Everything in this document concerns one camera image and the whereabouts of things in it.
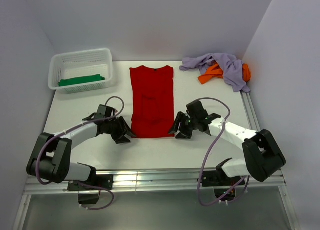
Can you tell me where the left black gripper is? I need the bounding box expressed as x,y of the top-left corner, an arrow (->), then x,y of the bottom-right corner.
105,116 -> 136,144

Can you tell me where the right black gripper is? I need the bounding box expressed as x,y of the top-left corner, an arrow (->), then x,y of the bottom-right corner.
167,111 -> 199,140

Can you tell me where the red t-shirt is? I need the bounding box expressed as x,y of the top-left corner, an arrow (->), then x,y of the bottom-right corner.
129,65 -> 175,139

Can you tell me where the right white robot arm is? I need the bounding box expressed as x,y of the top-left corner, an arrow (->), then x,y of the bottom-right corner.
168,112 -> 286,187

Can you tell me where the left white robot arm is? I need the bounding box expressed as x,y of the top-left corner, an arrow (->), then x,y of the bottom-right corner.
26,116 -> 136,190

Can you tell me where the rolled green t-shirt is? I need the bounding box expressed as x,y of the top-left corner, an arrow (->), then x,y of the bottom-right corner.
58,74 -> 106,87

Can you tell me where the orange t-shirt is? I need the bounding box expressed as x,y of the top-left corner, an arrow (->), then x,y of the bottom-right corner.
198,63 -> 251,85

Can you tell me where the white plastic basket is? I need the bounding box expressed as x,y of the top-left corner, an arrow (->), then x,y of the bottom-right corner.
48,48 -> 115,94

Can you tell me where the lavender t-shirt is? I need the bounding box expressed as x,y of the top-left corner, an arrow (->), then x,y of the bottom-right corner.
179,53 -> 251,93

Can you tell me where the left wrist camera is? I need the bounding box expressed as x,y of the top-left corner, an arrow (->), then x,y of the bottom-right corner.
94,104 -> 116,119

